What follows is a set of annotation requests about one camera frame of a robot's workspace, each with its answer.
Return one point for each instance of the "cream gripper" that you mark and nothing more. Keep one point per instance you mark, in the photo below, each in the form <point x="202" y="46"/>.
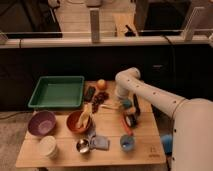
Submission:
<point x="119" y="103"/>

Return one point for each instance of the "silver fork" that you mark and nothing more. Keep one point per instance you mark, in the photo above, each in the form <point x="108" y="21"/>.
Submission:
<point x="109" y="107"/>

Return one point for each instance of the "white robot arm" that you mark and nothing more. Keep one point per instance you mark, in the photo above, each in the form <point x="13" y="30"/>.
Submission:
<point x="192" y="148"/>

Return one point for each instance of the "blue cup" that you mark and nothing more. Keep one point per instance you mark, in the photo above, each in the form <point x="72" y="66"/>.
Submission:
<point x="127" y="143"/>

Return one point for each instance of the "small metal cup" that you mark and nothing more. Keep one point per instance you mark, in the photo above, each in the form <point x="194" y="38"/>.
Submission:
<point x="83" y="146"/>

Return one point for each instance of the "teal sponge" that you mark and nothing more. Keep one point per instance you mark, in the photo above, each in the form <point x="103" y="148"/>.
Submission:
<point x="127" y="103"/>

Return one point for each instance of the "dark grape bunch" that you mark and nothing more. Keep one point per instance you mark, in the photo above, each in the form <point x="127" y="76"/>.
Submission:
<point x="98" y="100"/>

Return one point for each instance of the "orange fruit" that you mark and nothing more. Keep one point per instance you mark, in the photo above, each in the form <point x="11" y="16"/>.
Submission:
<point x="101" y="84"/>

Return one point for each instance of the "wooden table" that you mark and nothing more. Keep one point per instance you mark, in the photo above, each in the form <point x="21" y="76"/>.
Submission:
<point x="147" y="149"/>

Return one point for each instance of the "black rectangular remote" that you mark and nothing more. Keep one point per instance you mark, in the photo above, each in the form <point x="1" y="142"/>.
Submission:
<point x="89" y="94"/>

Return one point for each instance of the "yellow banana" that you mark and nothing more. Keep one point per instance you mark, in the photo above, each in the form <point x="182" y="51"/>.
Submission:
<point x="84" y="117"/>

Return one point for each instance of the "blue-grey cloth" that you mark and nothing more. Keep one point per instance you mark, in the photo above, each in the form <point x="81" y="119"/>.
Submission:
<point x="97" y="141"/>

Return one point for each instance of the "orange-brown bowl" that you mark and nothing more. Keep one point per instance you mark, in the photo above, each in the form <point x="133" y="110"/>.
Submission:
<point x="72" y="120"/>

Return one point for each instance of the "blue box on floor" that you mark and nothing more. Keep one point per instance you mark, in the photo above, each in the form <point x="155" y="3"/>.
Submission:
<point x="167" y="141"/>

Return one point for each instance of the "green plastic tray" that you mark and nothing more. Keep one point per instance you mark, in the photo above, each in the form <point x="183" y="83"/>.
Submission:
<point x="57" y="92"/>

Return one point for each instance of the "purple bowl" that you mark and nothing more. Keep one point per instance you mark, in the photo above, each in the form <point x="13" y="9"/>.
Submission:
<point x="42" y="123"/>

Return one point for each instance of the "orange handled tool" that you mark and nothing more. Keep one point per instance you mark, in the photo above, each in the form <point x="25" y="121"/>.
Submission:
<point x="126" y="128"/>

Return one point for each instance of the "black handled knife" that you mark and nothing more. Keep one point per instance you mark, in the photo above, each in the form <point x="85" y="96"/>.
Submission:
<point x="136" y="105"/>

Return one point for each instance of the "grey metal post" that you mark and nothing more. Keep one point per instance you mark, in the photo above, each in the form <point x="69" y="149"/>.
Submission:
<point x="95" y="26"/>

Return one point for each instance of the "grey angled post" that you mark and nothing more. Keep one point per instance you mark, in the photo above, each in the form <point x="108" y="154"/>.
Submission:
<point x="192" y="23"/>

